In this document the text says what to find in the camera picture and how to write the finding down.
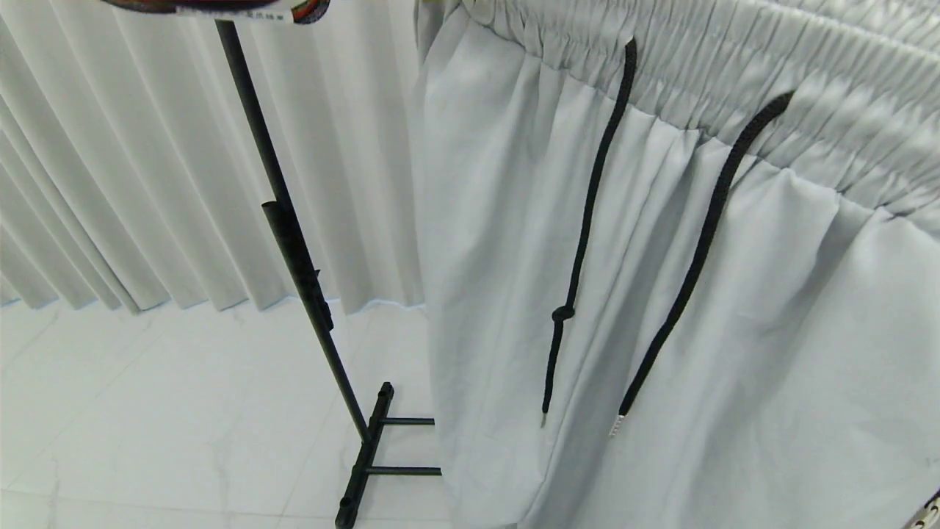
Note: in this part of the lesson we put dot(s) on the pale grey shorts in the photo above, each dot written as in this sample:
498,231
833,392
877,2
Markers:
734,330

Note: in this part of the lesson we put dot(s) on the black clothes rack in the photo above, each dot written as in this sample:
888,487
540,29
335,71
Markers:
294,242

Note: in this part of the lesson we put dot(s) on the white curtain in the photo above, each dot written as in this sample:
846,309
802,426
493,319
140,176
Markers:
110,147

